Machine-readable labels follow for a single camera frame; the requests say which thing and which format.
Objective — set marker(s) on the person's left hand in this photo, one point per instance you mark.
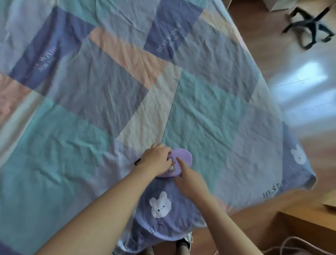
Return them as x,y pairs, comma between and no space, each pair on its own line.
156,160

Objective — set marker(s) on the person's right forearm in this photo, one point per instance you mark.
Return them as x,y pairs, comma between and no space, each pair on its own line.
228,228

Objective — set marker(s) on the white shoe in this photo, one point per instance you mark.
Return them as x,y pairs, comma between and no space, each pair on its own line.
186,240

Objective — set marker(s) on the person's left forearm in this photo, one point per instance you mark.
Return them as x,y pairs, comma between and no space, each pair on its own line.
99,212

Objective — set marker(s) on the wooden radiator cover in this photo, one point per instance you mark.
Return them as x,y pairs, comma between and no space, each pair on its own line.
307,223

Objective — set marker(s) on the person's right hand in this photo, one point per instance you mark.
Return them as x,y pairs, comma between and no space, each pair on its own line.
194,185

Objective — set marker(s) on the purple eye mask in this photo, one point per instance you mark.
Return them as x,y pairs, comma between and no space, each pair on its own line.
183,156

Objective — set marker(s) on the patchwork bed sheet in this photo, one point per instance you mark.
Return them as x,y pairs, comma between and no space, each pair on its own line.
105,92

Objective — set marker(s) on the black office chair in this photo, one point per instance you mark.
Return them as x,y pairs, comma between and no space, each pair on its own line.
309,23

